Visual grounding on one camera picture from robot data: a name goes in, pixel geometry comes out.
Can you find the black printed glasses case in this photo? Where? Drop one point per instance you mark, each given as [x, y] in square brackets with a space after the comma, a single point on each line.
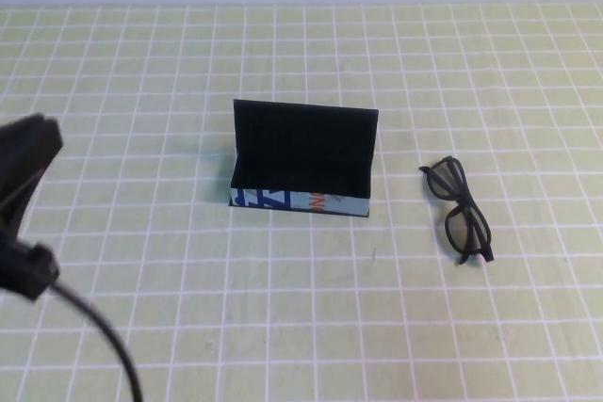
[301, 148]

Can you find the black framed glasses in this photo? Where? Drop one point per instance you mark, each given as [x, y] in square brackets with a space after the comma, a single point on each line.
[464, 195]

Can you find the green grid table mat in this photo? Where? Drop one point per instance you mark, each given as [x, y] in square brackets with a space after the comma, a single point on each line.
[282, 326]

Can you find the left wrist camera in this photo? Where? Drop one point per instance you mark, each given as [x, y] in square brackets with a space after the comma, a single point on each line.
[28, 152]

